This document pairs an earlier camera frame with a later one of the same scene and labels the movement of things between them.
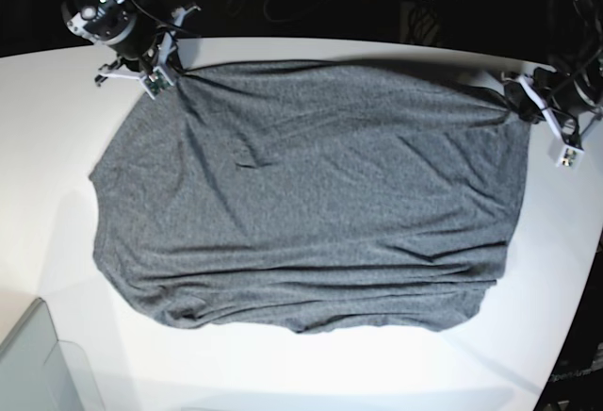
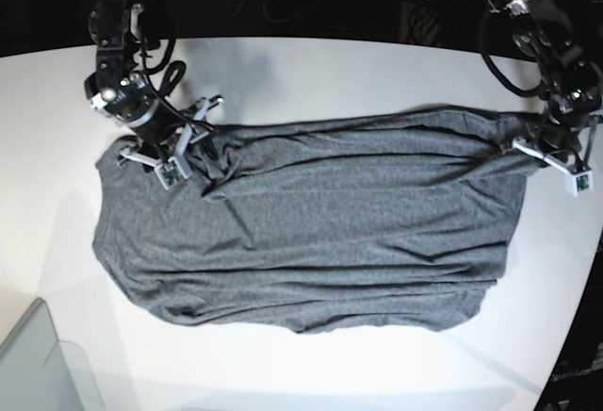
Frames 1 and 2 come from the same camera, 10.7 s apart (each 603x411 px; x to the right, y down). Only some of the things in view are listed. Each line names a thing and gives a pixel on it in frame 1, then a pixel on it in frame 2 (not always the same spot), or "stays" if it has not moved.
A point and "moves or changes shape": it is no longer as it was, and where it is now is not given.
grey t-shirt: [317, 197] moves or changes shape
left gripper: [152, 40] → [168, 131]
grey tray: [40, 372] stays
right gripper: [562, 95] → [557, 139]
